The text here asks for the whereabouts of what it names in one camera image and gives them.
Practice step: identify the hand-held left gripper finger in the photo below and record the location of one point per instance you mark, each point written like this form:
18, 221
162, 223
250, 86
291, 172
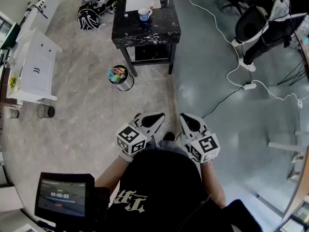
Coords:
157, 129
144, 114

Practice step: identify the white drawer cabinet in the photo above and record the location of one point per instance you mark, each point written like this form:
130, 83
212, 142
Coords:
38, 62

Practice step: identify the black mesh wastebasket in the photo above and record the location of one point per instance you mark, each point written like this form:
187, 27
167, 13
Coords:
46, 111

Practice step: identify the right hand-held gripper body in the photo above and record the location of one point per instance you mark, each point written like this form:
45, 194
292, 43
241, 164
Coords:
206, 145

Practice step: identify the yellow artificial flowers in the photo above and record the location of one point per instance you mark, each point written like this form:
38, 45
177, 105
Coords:
13, 81

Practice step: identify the black office chair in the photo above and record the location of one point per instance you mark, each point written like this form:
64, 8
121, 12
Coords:
233, 4

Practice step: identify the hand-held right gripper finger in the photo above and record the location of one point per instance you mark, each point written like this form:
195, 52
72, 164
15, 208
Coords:
186, 132
202, 122

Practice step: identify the colourful trash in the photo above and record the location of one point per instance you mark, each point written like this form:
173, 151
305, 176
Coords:
116, 77

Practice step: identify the person's black printed t-shirt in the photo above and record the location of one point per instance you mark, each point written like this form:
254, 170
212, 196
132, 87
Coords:
164, 178

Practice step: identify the blue striped white cup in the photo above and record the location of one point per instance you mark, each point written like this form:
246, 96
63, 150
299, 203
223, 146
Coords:
144, 16

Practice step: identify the black tripod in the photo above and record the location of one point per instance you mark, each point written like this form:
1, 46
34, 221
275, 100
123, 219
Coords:
293, 75

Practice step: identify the white wristband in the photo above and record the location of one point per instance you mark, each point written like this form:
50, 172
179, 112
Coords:
125, 157

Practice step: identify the person's black shoe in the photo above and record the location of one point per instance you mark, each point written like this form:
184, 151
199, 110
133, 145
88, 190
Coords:
169, 136

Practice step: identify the black cabinet faucet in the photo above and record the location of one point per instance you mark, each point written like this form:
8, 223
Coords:
41, 13

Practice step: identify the wooden edged desk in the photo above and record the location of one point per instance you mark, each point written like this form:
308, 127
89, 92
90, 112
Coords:
301, 185

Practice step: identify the person's grey trousers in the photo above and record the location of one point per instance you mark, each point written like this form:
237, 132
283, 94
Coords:
166, 145

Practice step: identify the black marble sink counter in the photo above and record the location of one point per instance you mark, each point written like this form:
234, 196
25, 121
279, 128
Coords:
157, 25

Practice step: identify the person's left forearm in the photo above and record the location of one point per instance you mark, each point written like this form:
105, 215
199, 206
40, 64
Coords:
108, 175

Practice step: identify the black white striped helmet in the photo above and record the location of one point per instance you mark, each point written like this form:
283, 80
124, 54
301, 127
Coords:
88, 20

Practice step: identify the small grey bin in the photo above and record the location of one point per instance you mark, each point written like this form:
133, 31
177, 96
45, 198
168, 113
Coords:
14, 114

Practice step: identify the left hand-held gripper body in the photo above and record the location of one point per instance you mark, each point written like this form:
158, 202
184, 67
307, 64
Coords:
131, 139

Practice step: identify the person's right forearm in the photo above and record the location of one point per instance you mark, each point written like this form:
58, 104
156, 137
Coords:
213, 185

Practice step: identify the steel trash bin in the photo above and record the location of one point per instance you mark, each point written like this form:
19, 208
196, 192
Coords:
126, 83

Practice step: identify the dark green cabinet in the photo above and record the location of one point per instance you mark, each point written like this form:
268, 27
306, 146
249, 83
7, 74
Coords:
12, 36

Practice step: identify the tangle of black white headsets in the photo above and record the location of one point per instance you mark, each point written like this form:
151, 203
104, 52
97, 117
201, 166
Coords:
102, 6

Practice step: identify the white power strip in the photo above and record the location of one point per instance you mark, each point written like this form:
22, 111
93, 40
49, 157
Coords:
249, 86

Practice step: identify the small mounted monitor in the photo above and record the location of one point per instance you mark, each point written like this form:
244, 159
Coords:
61, 197

